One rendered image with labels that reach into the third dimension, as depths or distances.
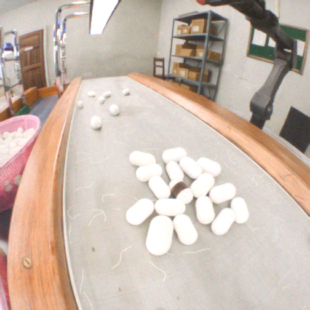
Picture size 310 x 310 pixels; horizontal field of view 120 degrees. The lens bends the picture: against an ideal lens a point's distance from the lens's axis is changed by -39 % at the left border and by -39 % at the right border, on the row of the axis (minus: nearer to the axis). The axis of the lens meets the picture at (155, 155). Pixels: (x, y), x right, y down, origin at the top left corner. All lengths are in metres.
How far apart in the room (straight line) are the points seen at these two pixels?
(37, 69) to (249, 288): 4.80
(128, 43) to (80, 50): 1.38
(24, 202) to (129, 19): 4.81
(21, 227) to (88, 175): 0.11
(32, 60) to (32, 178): 4.62
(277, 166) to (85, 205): 0.30
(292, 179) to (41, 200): 0.34
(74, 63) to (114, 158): 4.39
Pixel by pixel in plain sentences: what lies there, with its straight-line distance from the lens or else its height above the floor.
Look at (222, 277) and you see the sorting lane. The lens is 0.15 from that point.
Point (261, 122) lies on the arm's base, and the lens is 0.60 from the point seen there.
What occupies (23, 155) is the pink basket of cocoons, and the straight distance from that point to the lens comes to 0.27.
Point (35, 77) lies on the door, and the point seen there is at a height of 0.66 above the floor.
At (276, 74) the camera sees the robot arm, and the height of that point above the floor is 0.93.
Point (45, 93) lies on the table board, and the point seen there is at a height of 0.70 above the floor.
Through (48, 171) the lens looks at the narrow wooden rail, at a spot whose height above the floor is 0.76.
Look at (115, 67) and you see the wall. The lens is 4.64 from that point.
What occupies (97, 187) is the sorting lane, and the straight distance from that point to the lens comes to 0.18.
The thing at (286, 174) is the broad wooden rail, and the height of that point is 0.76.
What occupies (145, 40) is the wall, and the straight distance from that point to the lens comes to 4.90.
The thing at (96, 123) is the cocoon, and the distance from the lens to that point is 0.29.
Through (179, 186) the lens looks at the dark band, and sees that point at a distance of 0.16.
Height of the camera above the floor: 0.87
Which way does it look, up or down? 37 degrees down
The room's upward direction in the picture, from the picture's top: 5 degrees clockwise
